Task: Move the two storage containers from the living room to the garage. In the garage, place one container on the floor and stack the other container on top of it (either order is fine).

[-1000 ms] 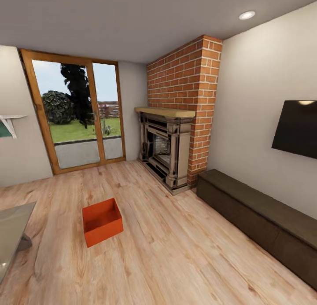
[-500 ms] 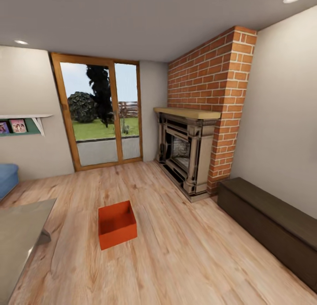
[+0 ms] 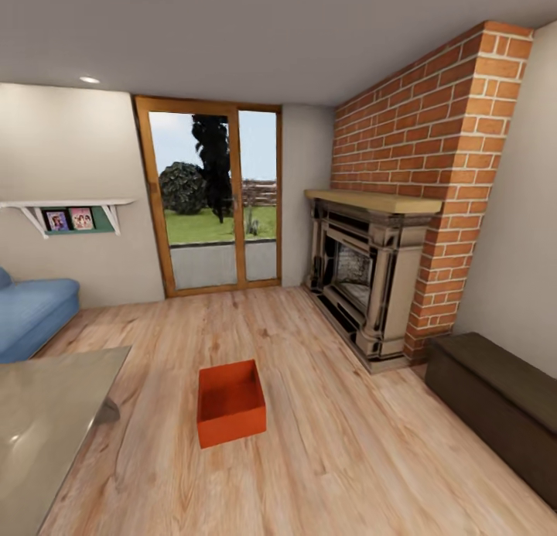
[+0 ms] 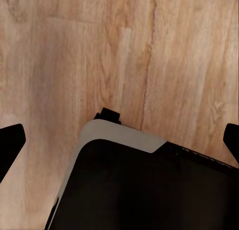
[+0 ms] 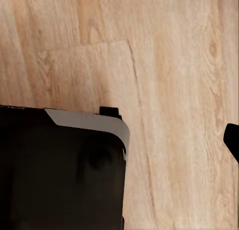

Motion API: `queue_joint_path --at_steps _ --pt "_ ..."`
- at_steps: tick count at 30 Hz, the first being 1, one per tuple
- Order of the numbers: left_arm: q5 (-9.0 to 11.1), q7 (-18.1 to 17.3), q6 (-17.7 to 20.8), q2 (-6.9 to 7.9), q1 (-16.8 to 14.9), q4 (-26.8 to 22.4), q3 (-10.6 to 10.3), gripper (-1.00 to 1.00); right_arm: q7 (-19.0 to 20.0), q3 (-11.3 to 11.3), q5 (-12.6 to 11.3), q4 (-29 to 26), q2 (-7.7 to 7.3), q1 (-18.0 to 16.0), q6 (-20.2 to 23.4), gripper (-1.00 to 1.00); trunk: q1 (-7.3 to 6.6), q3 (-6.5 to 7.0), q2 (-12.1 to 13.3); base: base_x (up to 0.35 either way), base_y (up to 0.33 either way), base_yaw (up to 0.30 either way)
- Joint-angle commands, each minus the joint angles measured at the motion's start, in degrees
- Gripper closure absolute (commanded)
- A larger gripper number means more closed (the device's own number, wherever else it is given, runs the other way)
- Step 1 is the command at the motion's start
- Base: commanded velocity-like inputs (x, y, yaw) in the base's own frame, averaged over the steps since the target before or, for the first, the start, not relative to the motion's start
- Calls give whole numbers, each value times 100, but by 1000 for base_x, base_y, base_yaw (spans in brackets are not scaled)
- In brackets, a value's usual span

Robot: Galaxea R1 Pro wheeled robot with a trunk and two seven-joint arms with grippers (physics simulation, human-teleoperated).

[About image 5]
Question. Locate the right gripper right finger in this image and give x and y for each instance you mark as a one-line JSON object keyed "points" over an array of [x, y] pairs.
{"points": [[231, 139]]}

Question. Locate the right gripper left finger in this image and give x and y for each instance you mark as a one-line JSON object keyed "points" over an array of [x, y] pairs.
{"points": [[12, 139]]}

